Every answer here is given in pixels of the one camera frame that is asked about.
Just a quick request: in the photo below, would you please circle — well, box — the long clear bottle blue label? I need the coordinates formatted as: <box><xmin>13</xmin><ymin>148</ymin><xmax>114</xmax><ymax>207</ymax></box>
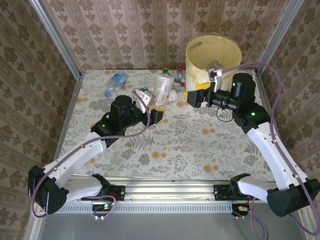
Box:
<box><xmin>131</xmin><ymin>85</ymin><xmax>150</xmax><ymax>95</ymax></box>

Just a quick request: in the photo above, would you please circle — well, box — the white plastic bin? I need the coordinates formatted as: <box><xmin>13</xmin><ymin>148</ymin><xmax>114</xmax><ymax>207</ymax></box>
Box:
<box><xmin>184</xmin><ymin>71</ymin><xmax>201</xmax><ymax>94</ymax></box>

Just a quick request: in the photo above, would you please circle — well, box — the yellow plastic bin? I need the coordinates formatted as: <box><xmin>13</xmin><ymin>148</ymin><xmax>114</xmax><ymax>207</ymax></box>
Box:
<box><xmin>185</xmin><ymin>34</ymin><xmax>243</xmax><ymax>87</ymax></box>

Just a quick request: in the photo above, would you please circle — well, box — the crumpled white plastic bottle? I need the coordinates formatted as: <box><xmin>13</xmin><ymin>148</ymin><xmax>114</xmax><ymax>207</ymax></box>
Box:
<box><xmin>168</xmin><ymin>89</ymin><xmax>179</xmax><ymax>103</ymax></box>

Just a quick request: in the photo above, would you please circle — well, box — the crushed bottle light blue label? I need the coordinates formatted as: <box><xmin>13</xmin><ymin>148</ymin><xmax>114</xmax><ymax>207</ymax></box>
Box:
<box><xmin>104</xmin><ymin>71</ymin><xmax>129</xmax><ymax>98</ymax></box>

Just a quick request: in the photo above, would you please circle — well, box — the aluminium base beam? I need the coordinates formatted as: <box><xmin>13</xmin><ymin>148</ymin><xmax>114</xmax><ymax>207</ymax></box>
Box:
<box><xmin>37</xmin><ymin>176</ymin><xmax>307</xmax><ymax>204</ymax></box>

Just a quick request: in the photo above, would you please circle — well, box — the small circuit board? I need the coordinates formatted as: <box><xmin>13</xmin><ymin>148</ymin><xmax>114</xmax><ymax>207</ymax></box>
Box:
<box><xmin>231</xmin><ymin>203</ymin><xmax>251</xmax><ymax>216</ymax></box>
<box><xmin>91</xmin><ymin>201</ymin><xmax>114</xmax><ymax>213</ymax></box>

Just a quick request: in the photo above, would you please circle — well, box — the grey metal panel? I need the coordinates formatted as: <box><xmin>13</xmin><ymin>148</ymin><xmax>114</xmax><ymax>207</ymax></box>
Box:
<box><xmin>24</xmin><ymin>212</ymin><xmax>306</xmax><ymax>240</ymax></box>

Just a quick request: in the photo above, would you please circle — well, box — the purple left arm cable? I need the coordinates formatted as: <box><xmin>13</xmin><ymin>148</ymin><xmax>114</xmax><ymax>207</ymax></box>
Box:
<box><xmin>29</xmin><ymin>90</ymin><xmax>151</xmax><ymax>220</ymax></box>

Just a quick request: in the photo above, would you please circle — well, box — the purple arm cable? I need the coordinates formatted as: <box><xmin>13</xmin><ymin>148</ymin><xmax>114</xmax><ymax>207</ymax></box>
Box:
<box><xmin>29</xmin><ymin>90</ymin><xmax>151</xmax><ymax>220</ymax></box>
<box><xmin>221</xmin><ymin>61</ymin><xmax>320</xmax><ymax>236</ymax></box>

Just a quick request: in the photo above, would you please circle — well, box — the thin black wire loop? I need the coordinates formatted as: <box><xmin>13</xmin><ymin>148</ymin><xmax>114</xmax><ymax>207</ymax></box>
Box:
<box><xmin>216</xmin><ymin>107</ymin><xmax>234</xmax><ymax>123</ymax></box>

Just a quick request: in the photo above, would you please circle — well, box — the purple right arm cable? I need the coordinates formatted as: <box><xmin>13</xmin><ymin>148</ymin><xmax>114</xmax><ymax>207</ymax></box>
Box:
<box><xmin>221</xmin><ymin>61</ymin><xmax>320</xmax><ymax>236</ymax></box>

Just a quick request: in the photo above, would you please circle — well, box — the thin purple base cable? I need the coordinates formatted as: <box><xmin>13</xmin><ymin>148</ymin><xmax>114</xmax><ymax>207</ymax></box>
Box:
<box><xmin>92</xmin><ymin>195</ymin><xmax>118</xmax><ymax>221</ymax></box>
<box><xmin>234</xmin><ymin>199</ymin><xmax>269</xmax><ymax>240</ymax></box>

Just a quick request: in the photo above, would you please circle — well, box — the grey slotted cable duct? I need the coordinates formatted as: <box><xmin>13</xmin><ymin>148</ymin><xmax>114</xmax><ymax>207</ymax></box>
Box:
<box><xmin>66</xmin><ymin>201</ymin><xmax>235</xmax><ymax>215</ymax></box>

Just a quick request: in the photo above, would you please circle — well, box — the aluminium frame post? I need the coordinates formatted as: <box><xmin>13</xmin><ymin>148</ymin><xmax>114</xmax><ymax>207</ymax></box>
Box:
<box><xmin>29</xmin><ymin>0</ymin><xmax>85</xmax><ymax>79</ymax></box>
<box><xmin>253</xmin><ymin>0</ymin><xmax>306</xmax><ymax>75</ymax></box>

